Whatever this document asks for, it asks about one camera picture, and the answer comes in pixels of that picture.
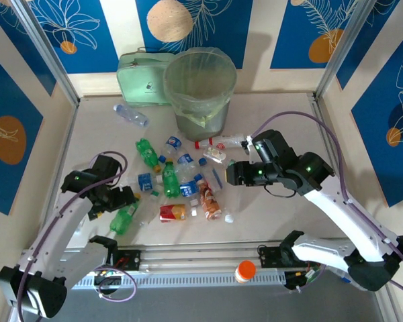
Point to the orange brown label bottle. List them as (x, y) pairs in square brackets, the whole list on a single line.
[(210, 201)]

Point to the green bottle yellow cap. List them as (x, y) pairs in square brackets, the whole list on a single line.
[(147, 153)]

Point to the clear water bottle pale label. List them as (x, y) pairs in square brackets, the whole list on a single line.
[(131, 115)]

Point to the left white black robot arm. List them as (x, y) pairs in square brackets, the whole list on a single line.
[(70, 218)]

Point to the yellow-green plastic bin liner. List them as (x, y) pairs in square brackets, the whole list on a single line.
[(201, 77)]

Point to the aluminium side rail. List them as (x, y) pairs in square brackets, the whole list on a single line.
[(319, 110), (68, 129)]

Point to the red yellow label bottle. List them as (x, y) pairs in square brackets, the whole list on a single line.
[(173, 213)]

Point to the small clear bottle green label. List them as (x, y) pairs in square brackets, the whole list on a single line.
[(231, 163)]

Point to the long aluminium base rail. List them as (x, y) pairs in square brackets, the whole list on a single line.
[(188, 253)]

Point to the clear bottle blue label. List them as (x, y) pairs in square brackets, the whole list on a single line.
[(144, 181), (185, 158), (189, 189)]

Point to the clear bottle round blue logo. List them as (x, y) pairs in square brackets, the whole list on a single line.
[(173, 143)]

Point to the clear bottle red cap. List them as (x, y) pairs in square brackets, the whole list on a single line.
[(228, 141)]

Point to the green soda bottle green cap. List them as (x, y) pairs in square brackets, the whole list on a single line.
[(169, 181)]

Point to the grey waste bin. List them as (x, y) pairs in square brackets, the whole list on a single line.
[(191, 131)]

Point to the jar with orange lid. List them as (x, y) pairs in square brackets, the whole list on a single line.
[(245, 271)]

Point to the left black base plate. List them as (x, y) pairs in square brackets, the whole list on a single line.
[(131, 260)]

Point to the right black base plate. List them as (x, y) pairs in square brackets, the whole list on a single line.
[(267, 256)]

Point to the mint green zip bag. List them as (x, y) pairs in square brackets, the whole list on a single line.
[(137, 80)]

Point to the clear bottle red blue stripes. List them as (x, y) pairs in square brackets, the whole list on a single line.
[(215, 176)]

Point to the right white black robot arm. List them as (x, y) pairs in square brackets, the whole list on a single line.
[(336, 209)]

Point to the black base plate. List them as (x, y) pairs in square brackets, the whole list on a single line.
[(267, 256), (131, 260)]

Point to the grey metal sheet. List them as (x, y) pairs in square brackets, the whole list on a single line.
[(201, 305)]

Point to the large green plastic bottle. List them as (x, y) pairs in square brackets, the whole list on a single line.
[(122, 219)]

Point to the aluminium frame post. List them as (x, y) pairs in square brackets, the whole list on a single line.
[(48, 53), (344, 50)]

